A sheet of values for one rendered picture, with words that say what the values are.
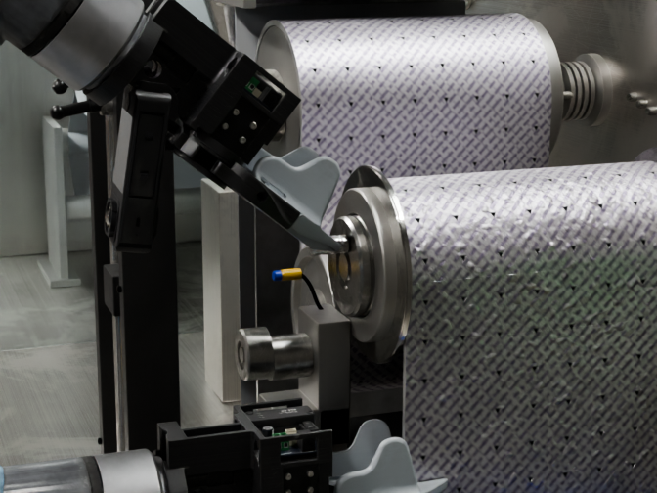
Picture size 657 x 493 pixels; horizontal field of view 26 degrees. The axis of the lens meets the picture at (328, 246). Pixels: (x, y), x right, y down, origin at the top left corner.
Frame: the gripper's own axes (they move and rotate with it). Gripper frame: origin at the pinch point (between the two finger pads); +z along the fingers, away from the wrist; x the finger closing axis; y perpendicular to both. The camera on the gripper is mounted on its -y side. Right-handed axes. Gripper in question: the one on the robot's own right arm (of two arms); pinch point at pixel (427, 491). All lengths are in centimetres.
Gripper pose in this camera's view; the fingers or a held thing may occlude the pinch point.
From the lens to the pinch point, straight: 106.7
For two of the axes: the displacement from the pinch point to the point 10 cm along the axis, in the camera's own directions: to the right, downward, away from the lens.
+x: -3.3, -2.3, 9.2
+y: 0.0, -9.7, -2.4
